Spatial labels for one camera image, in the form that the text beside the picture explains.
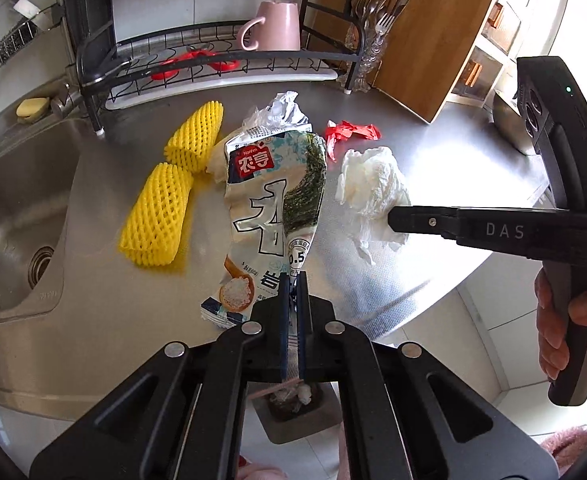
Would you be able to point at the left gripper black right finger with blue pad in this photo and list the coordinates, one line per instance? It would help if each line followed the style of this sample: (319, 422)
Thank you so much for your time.
(405, 414)

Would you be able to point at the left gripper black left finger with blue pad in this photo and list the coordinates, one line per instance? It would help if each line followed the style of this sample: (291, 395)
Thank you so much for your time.
(179, 415)

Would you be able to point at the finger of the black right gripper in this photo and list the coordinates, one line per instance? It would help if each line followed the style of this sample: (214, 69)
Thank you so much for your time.
(441, 221)

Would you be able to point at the white tissue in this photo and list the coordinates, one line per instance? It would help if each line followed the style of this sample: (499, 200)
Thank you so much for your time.
(371, 185)

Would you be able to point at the red candy wrapper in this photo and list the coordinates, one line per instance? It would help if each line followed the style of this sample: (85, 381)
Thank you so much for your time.
(335, 133)

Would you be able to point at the seaweed rice snack wrapper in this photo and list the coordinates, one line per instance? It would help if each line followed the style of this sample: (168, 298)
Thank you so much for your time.
(274, 193)

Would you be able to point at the grey trash bin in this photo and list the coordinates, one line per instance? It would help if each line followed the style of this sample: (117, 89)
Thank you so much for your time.
(295, 411)

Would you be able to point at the chrome kitchen faucet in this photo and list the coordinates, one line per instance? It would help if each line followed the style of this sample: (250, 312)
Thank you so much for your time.
(46, 67)

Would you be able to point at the stainless steel bowl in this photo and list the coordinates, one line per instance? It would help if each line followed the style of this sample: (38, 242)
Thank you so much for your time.
(510, 125)

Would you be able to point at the pink fleece trouser leg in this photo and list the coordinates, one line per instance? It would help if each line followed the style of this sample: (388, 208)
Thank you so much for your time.
(566, 447)

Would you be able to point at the wooden cutting board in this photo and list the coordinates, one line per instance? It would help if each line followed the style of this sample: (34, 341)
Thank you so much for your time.
(427, 49)

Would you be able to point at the yellow foam fruit net near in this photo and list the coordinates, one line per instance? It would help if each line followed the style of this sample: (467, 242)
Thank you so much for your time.
(152, 231)

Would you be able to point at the yellow foam fruit net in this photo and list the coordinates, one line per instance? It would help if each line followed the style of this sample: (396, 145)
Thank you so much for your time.
(192, 143)
(152, 231)

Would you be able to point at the crumpled silver foil wrapper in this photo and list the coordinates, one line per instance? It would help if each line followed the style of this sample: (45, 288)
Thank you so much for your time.
(281, 114)

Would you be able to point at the glass cutlery holder with forks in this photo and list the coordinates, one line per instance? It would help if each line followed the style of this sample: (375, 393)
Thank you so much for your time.
(374, 20)

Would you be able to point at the pink ceramic mug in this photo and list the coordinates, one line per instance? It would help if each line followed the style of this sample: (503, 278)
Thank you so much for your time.
(275, 27)

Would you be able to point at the yellow foam fruit net far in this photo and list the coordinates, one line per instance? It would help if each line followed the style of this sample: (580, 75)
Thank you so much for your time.
(192, 143)

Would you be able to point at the stainless steel sink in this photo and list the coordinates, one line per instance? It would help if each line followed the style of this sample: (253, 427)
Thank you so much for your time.
(36, 176)

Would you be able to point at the black dish drying rack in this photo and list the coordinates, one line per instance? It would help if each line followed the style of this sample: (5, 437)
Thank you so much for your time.
(133, 51)

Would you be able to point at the yellow sponge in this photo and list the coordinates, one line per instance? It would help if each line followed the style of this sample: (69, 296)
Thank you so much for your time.
(32, 109)

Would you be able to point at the wire sponge basket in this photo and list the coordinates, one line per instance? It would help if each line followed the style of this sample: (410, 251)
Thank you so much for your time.
(27, 30)

